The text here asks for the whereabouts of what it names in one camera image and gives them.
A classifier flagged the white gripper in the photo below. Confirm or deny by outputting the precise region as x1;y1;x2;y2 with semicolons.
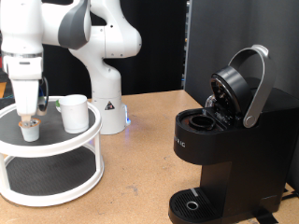
6;56;44;124

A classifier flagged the white coffee pod orange rim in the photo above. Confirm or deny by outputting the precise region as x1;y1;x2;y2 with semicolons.
18;118;42;143

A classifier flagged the black Keurig coffee machine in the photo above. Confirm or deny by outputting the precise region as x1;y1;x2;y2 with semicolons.
168;44;299;224

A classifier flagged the white mug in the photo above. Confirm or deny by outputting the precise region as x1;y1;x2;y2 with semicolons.
58;94;90;134

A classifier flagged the white two-tier turntable shelf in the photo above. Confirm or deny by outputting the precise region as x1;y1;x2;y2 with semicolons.
0;95;106;208

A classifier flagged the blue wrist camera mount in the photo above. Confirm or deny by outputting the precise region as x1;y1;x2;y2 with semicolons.
36;81;49;117

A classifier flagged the black camera cable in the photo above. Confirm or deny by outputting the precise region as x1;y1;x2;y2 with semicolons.
38;76;50;114

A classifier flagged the vertical metal rack rail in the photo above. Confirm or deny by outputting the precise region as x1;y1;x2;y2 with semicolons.
181;0;192;91

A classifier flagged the black Keurig power cord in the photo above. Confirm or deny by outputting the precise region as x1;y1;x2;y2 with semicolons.
280;186;299;202

